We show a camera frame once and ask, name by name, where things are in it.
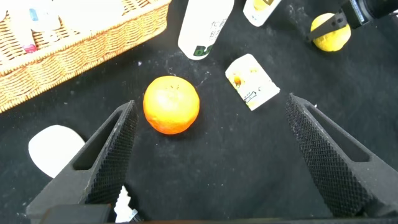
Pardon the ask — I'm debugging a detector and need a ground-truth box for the white milk bottle green label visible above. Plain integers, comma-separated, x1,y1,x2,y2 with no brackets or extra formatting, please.
177,0,236,61

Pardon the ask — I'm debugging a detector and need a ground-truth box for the white tube with blue cap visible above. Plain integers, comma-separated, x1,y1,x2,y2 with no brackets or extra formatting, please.
243,0,282,27

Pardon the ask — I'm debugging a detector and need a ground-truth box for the clear toothbrush case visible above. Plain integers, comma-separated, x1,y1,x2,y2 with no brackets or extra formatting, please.
9,0,62,34

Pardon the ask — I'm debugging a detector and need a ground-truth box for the yellow lemon drink carton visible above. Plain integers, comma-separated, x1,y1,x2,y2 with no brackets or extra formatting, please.
224,53,281,111

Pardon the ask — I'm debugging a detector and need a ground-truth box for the orange with stem mark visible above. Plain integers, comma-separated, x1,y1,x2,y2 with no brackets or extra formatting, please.
142,75,201,136

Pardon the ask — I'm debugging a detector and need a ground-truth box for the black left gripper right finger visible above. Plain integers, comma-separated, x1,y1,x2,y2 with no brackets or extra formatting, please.
285,93,398,218

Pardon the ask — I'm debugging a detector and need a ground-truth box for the yellow lemon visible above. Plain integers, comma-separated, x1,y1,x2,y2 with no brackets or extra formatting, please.
310,12,351,52

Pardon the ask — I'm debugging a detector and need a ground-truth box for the wicker basket with toiletries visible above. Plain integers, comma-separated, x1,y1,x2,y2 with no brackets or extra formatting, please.
0,0,172,114

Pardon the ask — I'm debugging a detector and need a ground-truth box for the white pen with pink cap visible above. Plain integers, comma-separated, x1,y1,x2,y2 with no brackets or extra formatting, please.
17,21,38,54

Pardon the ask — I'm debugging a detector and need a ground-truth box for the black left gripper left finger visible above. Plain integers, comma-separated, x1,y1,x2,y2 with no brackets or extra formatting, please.
26,100,139,218

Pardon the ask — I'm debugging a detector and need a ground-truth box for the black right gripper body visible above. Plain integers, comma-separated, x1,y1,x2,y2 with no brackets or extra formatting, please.
340,0,398,29

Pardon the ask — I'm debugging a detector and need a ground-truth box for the white shoe brush bottle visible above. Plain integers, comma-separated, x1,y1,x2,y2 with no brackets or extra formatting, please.
27,124,139,223

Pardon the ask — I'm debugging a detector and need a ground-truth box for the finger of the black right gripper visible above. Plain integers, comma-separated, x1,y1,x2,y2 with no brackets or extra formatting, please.
307,11,348,43

